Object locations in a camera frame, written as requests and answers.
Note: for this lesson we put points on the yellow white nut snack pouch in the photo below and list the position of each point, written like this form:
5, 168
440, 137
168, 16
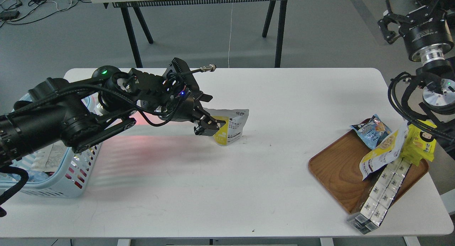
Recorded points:
235, 121

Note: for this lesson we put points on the blue snack bag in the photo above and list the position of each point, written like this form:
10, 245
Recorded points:
372, 132

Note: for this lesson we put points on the black barcode scanner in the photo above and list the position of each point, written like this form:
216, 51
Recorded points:
107, 73

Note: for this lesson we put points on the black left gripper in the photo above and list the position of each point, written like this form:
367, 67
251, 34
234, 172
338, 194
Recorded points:
176, 96

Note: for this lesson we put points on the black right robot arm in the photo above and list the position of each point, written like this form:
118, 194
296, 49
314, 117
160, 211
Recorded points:
419, 98

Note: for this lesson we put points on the light blue plastic basket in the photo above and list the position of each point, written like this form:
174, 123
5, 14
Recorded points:
70, 178

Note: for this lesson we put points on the yellow cartoon face snack packs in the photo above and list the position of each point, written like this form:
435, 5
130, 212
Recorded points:
418, 145

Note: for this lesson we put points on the white snack packet in basket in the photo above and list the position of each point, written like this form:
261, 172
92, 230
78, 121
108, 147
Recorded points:
47, 159

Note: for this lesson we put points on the silver white long snack pack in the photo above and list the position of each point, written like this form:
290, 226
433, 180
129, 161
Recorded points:
377, 198

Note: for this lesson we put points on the blue packet in basket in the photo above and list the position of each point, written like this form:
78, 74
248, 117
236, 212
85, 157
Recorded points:
38, 176

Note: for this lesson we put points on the background white table black legs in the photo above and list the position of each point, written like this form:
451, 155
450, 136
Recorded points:
124, 6

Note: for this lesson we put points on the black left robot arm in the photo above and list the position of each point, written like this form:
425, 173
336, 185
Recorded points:
85, 113

